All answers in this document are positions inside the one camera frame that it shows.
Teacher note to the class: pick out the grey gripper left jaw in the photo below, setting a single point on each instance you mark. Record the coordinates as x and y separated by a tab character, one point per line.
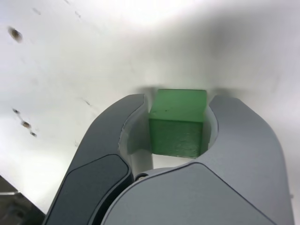
98	145

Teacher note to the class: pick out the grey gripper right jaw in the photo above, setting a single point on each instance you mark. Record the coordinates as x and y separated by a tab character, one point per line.
222	182

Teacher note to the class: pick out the green cube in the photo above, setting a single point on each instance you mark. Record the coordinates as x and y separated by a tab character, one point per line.
175	131

